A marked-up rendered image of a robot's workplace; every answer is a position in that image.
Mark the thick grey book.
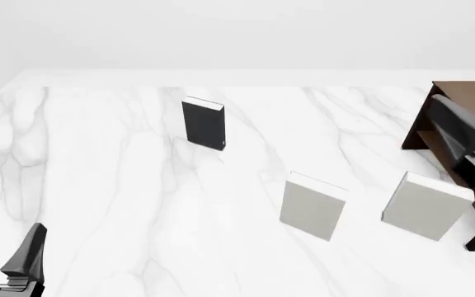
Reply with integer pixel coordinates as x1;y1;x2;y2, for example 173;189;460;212
381;170;475;243

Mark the slim grey book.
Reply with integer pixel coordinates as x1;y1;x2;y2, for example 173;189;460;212
279;170;350;243

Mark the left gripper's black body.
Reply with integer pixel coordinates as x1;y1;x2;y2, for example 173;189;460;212
0;276;45;297

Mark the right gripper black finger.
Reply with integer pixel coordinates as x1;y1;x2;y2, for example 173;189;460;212
430;93;475;166

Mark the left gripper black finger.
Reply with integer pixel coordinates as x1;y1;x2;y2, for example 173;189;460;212
0;222;49;283

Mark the black book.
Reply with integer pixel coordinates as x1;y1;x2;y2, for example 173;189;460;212
181;95;226;153

